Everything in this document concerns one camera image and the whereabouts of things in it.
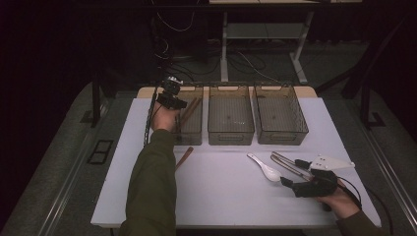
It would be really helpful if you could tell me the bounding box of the person's left hand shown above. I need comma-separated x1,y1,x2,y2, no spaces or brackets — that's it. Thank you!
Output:
149,100,181,133

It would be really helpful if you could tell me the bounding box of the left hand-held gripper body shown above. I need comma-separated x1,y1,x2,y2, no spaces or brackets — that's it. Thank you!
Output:
156,76,189,111

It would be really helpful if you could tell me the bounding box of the white metal desk frame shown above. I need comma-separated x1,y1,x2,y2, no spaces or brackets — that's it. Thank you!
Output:
209,0,363,86

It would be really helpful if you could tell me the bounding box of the black floor cable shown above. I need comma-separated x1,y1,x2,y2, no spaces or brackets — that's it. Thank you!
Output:
161,57,221,83

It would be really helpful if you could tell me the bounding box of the white floor cable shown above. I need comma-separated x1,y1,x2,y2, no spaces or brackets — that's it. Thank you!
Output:
235,50,283,84

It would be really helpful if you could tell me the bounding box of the smoky clear plastic bin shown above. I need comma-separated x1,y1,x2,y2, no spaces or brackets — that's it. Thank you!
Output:
154,86,205,147
254,85,310,146
208,86,256,147

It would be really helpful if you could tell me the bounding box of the brown wooden spoon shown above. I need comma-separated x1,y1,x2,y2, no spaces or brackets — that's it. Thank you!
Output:
174,146,195,172

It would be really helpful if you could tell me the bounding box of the white ceramic spoon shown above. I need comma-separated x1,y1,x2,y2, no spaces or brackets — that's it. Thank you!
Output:
246,152,282,183

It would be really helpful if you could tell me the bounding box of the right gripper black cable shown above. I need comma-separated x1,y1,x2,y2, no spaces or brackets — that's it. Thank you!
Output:
337,176,364,210

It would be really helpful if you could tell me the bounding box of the silver metal utensil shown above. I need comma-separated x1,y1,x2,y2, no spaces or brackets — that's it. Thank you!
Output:
269,154,313,182
270,150,299,165

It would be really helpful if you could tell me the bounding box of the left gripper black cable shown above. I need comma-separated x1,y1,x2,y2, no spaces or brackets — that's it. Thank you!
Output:
143,86,162,148

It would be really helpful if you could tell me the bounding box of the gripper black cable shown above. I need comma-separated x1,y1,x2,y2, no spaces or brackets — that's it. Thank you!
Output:
337,176,364,210
143,86,162,148

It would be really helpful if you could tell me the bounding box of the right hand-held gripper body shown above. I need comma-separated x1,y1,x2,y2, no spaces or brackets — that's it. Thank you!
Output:
290,154,356,199

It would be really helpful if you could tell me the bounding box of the person's right hand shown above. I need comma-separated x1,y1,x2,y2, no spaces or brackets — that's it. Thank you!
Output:
315,179,361,220

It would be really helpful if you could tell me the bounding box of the thin black cable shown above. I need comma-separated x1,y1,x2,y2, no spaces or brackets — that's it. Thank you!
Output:
364,186,395,236

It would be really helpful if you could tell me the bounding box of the black metal stand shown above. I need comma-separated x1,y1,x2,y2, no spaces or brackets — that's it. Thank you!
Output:
315,14,414,130
80,70,111,129

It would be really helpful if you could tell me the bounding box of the silver metal rail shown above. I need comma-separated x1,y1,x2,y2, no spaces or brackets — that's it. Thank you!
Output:
38,129,99,236
357,127,417,228

